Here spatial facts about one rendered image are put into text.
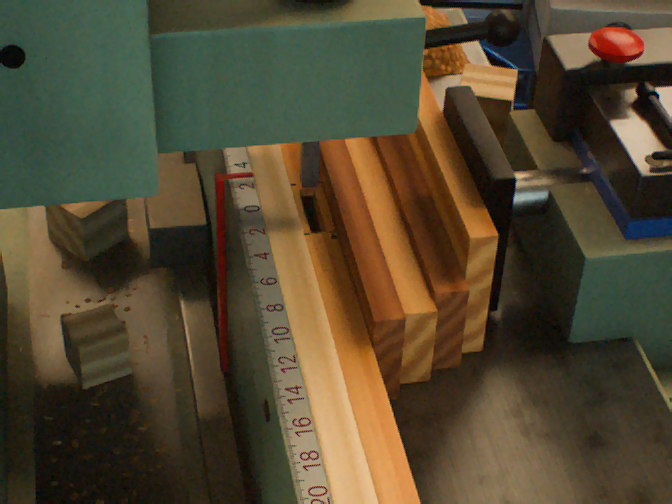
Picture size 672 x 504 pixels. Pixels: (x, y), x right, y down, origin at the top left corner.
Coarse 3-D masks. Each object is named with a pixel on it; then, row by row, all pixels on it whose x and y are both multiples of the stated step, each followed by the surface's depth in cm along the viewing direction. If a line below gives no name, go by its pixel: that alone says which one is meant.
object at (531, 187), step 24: (456, 96) 72; (456, 120) 71; (480, 120) 70; (480, 144) 69; (480, 168) 67; (504, 168) 67; (576, 168) 73; (480, 192) 68; (504, 192) 67; (528, 192) 72; (504, 216) 68; (528, 216) 73; (504, 240) 69
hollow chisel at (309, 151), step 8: (304, 144) 71; (312, 144) 71; (304, 152) 71; (312, 152) 71; (304, 160) 71; (312, 160) 72; (304, 168) 72; (312, 168) 72; (304, 176) 72; (312, 176) 72; (304, 184) 72; (312, 184) 73
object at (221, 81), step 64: (192, 0) 64; (256, 0) 64; (384, 0) 65; (192, 64) 63; (256, 64) 64; (320, 64) 64; (384, 64) 65; (192, 128) 65; (256, 128) 66; (320, 128) 67; (384, 128) 67
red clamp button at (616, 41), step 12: (600, 36) 72; (612, 36) 72; (624, 36) 72; (636, 36) 72; (600, 48) 71; (612, 48) 71; (624, 48) 71; (636, 48) 71; (612, 60) 71; (624, 60) 71
